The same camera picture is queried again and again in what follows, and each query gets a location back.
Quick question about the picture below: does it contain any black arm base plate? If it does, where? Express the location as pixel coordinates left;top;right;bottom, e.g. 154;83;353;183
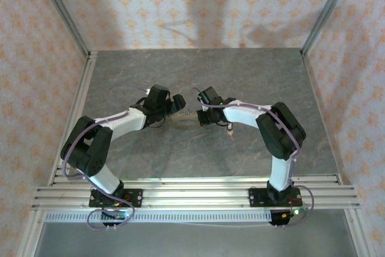
89;188;144;209
248;187;301;209

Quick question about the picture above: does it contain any aluminium frame post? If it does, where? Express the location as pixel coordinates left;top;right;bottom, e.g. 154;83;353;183
300;0;359;57
32;0;99;61

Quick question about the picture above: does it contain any aluminium table rail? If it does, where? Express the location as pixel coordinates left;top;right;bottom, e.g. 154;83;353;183
48;51;99;185

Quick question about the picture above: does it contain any aluminium frame leg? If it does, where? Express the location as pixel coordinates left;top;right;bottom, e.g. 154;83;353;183
17;208;46;257
345;208;369;257

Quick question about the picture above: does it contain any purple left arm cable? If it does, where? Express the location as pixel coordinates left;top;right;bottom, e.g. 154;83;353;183
61;84;151;232

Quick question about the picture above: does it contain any grey metal panel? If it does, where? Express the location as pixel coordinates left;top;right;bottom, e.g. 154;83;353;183
34;222;357;257

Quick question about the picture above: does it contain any long aluminium mounting rail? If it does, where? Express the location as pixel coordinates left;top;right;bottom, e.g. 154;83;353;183
31;186;361;210

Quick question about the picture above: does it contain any white slotted cable duct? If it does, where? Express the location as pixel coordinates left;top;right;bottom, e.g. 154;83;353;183
44;211;273;224

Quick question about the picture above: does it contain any black electronics mount with LED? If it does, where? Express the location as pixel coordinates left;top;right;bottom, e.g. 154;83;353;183
100;208;135;228
269;207;310;228

